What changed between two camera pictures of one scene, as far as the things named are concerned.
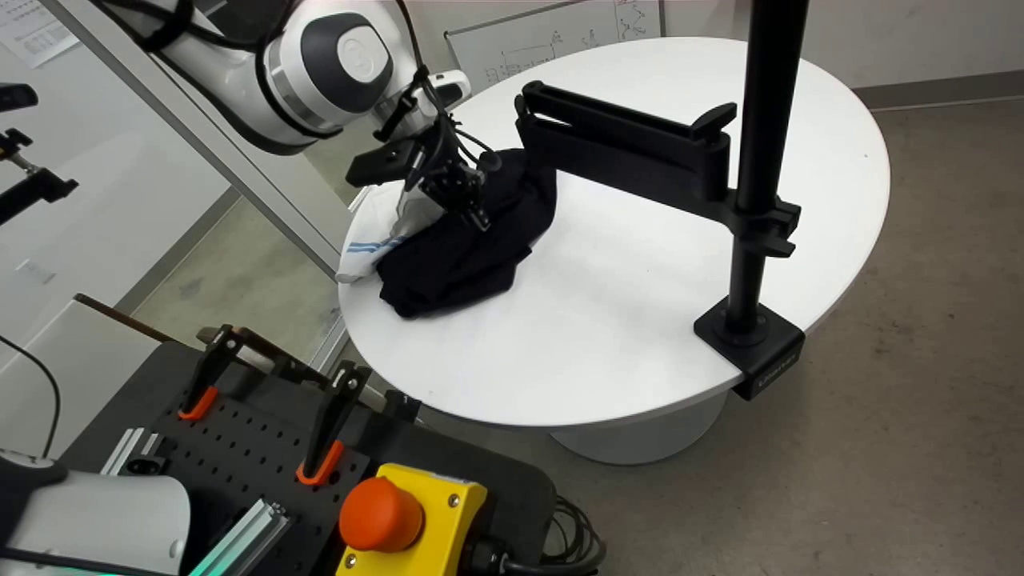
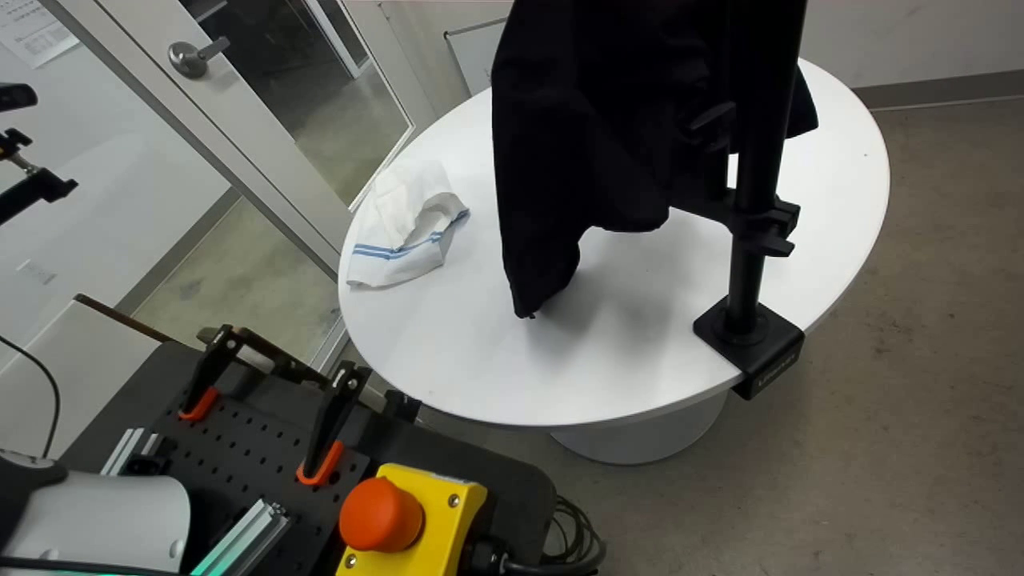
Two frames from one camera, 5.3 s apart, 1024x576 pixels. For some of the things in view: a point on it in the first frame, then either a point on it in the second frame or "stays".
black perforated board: x=235 y=430 stays
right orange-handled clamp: x=346 y=382 stays
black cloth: x=459 y=265 -> x=609 y=112
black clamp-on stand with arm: x=700 y=161 stays
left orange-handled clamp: x=220 y=346 stays
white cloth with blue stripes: x=378 y=219 -> x=420 y=253
